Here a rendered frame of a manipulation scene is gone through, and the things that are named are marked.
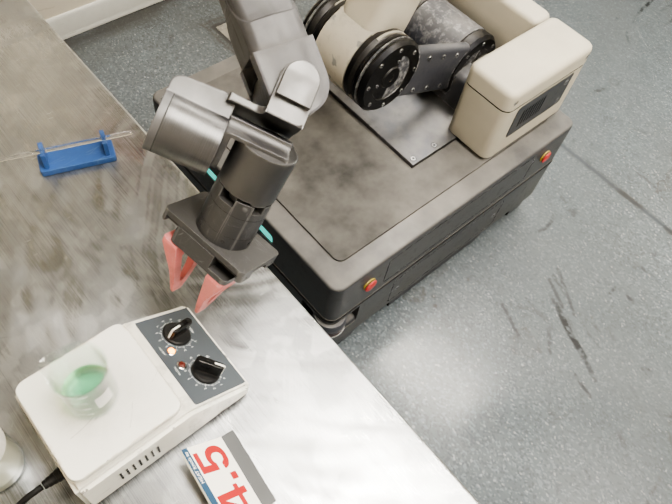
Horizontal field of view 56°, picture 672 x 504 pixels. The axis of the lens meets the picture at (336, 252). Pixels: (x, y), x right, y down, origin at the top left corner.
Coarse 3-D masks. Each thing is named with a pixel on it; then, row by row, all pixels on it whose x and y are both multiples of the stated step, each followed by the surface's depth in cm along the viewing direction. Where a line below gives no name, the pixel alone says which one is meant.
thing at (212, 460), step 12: (216, 444) 68; (192, 456) 65; (204, 456) 66; (216, 456) 67; (228, 456) 68; (204, 468) 65; (216, 468) 66; (228, 468) 67; (216, 480) 65; (228, 480) 66; (240, 480) 67; (216, 492) 64; (228, 492) 65; (240, 492) 66
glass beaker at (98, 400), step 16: (64, 352) 58; (80, 352) 59; (96, 352) 59; (48, 368) 57; (64, 368) 59; (48, 384) 55; (96, 384) 56; (112, 384) 59; (64, 400) 57; (80, 400) 56; (96, 400) 58; (112, 400) 61; (80, 416) 60; (96, 416) 60
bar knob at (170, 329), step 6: (186, 318) 71; (168, 324) 71; (174, 324) 71; (180, 324) 70; (186, 324) 70; (168, 330) 70; (174, 330) 69; (180, 330) 69; (186, 330) 71; (168, 336) 69; (174, 336) 69; (180, 336) 70; (186, 336) 71; (174, 342) 69; (180, 342) 70; (186, 342) 70
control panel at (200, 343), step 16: (144, 320) 70; (160, 320) 71; (176, 320) 72; (192, 320) 74; (144, 336) 68; (160, 336) 70; (192, 336) 72; (208, 336) 73; (160, 352) 68; (176, 352) 69; (192, 352) 70; (208, 352) 71; (176, 368) 67; (192, 384) 67; (208, 384) 68; (224, 384) 69; (240, 384) 70; (192, 400) 65
